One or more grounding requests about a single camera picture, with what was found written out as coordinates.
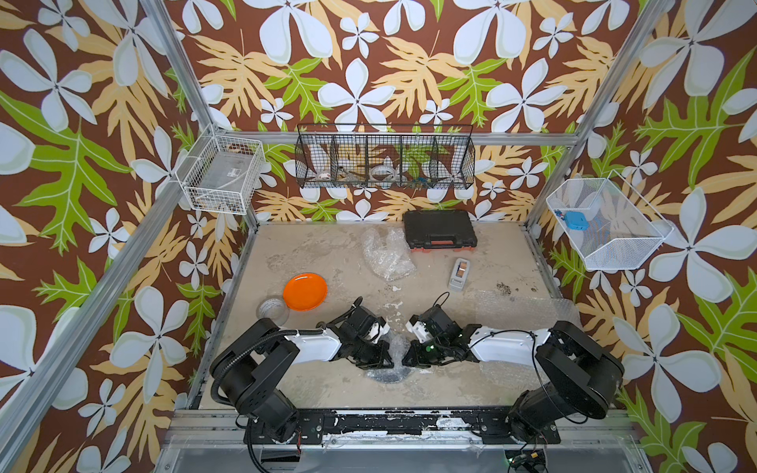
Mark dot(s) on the black plastic case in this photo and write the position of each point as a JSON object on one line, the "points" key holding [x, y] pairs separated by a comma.
{"points": [[439, 230]]}

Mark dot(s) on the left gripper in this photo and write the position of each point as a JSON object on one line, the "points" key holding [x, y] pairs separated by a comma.
{"points": [[378, 359]]}

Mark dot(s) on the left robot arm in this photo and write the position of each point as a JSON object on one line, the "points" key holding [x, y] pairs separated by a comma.
{"points": [[247, 373]]}

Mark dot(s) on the white tape dispenser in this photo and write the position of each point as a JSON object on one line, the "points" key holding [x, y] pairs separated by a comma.
{"points": [[459, 274]]}

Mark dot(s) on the black wire basket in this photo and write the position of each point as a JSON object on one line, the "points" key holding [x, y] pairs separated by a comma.
{"points": [[425, 156]]}

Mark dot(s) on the blue object in basket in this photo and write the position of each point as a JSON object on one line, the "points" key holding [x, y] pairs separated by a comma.
{"points": [[576, 221]]}

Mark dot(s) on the orange plate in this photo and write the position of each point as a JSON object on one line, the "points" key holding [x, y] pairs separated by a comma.
{"points": [[305, 292]]}

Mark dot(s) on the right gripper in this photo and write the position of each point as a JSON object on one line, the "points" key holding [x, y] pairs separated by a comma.
{"points": [[416, 360]]}

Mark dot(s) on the white wire basket left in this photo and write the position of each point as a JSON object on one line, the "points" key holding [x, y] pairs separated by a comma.
{"points": [[220, 172]]}

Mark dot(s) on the white wire basket right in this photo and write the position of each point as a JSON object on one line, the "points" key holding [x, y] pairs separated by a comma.
{"points": [[625, 229]]}

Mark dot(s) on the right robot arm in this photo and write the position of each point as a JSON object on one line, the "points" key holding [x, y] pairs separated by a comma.
{"points": [[575, 374]]}

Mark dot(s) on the white wire basket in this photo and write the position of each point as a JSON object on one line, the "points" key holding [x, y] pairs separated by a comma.
{"points": [[625, 229], [220, 172]]}

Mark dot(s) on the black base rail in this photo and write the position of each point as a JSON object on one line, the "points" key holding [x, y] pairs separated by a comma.
{"points": [[486, 425]]}

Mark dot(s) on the clear bubble wrap sheet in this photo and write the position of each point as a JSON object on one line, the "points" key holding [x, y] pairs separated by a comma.
{"points": [[387, 253]]}

